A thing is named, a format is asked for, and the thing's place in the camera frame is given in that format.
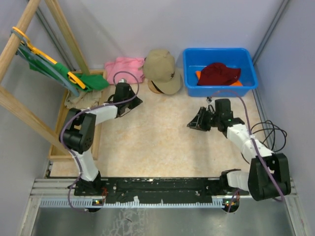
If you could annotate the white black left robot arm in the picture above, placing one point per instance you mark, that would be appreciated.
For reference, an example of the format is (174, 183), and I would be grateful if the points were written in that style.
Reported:
(88, 171)

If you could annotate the beige crumpled cloth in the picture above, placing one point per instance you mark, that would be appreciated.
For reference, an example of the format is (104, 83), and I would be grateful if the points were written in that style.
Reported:
(84, 100)

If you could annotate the beige cap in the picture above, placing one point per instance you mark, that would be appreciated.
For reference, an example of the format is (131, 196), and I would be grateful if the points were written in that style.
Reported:
(160, 67)

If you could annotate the blue plastic bin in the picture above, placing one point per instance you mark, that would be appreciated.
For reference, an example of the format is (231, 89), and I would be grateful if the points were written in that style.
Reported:
(195, 59)

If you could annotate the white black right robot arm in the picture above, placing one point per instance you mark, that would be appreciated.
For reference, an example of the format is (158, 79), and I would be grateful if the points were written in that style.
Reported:
(268, 176)

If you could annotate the wooden tray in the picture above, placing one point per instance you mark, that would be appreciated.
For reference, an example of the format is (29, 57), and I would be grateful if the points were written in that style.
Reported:
(80, 134)

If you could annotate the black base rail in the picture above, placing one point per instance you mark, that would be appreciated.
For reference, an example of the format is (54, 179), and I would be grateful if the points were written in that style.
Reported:
(153, 191)

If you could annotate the yellow hanger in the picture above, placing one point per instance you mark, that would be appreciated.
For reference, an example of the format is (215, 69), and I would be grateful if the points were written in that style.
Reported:
(59, 66)

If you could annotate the green cloth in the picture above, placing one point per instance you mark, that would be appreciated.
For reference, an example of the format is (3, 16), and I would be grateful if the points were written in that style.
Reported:
(93, 82)

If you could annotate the pink cloth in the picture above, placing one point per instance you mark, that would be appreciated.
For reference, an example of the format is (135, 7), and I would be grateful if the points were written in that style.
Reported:
(125, 68)

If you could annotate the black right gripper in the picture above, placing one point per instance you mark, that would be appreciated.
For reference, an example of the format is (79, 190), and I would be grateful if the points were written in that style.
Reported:
(198, 122)

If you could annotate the orange cap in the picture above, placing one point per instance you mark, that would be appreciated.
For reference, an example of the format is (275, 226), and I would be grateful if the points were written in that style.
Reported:
(237, 83)

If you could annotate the dark red cap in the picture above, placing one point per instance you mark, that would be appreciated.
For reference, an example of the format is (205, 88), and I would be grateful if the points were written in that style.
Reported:
(218, 74)

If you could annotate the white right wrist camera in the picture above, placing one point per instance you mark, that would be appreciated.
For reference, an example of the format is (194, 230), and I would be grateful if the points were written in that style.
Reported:
(209, 100)

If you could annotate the wooden hat stand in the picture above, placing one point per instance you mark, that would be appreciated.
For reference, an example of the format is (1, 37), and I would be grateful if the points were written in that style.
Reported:
(153, 88)

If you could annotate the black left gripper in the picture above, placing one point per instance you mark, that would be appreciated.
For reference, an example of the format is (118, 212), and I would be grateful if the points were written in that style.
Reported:
(138, 101)

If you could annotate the blue-grey hanger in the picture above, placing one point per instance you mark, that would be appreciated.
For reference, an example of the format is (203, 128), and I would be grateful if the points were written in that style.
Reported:
(40, 64)

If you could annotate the aluminium frame rail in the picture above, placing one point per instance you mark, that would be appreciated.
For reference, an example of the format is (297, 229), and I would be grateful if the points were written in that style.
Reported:
(53, 192)

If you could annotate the wooden rack frame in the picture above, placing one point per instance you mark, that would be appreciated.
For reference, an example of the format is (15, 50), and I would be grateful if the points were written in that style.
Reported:
(29, 101)

